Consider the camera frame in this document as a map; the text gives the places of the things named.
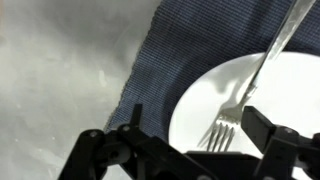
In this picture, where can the navy blue cloth placemat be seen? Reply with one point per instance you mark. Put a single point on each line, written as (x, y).
(186, 50)

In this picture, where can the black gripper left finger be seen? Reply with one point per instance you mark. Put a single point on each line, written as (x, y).
(100, 156)

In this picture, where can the white round plate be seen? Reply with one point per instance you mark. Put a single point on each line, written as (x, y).
(293, 100)

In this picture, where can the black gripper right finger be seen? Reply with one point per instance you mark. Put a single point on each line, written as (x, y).
(286, 150)

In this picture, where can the silver metal fork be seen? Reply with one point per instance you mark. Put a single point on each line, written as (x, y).
(230, 113)

